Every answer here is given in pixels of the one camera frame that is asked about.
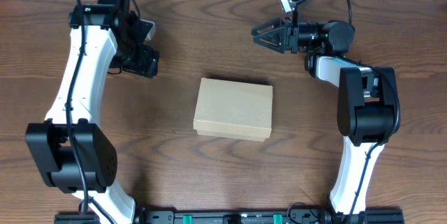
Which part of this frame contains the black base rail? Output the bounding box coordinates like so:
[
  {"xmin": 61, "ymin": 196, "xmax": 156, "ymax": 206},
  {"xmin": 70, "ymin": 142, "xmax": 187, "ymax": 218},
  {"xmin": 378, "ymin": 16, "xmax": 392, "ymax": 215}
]
[{"xmin": 54, "ymin": 208, "xmax": 405, "ymax": 224}]

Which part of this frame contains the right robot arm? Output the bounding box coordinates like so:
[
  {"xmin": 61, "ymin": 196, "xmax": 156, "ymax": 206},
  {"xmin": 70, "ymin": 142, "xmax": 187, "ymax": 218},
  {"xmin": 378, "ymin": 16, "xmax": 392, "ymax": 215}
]
[{"xmin": 251, "ymin": 18, "xmax": 400, "ymax": 223}]

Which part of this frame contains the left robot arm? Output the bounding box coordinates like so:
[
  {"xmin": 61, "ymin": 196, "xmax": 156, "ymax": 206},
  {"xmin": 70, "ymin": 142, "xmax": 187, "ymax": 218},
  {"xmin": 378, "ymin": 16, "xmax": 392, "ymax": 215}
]
[{"xmin": 25, "ymin": 0, "xmax": 159, "ymax": 223}]

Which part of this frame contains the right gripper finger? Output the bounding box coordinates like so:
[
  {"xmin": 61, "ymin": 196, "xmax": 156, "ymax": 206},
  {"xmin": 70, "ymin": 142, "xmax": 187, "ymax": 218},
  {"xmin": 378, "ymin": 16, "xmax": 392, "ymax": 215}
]
[
  {"xmin": 254, "ymin": 36, "xmax": 285, "ymax": 54},
  {"xmin": 251, "ymin": 17, "xmax": 284, "ymax": 38}
]

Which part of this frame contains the cardboard box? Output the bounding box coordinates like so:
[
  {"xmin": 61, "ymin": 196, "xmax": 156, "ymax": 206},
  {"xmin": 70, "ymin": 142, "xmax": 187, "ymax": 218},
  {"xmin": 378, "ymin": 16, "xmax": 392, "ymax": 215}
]
[{"xmin": 193, "ymin": 77, "xmax": 273, "ymax": 142}]

